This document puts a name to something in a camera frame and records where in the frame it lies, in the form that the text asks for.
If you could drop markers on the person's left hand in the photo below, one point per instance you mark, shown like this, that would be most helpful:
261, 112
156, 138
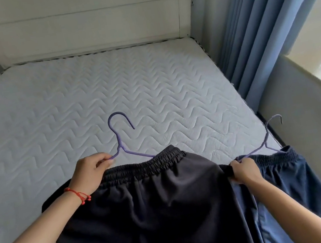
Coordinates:
87, 176

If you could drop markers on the person's right hand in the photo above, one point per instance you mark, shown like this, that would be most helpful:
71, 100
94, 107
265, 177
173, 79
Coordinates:
248, 171

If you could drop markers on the person's right fingers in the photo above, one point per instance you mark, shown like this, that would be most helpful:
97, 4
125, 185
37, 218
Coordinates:
236, 171

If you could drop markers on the person's left thumb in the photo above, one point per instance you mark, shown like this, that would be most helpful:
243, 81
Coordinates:
105, 164

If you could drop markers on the purple clothes hanger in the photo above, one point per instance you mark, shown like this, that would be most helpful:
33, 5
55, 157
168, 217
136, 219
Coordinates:
121, 147
265, 143

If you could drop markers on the black elastic-waist shorts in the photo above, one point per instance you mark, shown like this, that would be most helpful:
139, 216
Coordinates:
152, 214

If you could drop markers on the person's right forearm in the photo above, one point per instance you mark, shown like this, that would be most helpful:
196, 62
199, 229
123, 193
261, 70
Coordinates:
291, 214

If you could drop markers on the white quilted mattress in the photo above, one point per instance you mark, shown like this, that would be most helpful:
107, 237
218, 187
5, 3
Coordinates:
98, 100

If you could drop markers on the navy blue elastic-waist shorts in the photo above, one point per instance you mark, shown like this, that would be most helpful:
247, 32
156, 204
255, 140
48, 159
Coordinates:
297, 194

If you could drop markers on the white panelled headboard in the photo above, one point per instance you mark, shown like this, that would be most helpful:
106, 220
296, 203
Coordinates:
83, 19

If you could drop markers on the blue curtain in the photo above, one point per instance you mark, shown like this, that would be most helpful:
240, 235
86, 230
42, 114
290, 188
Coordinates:
257, 22

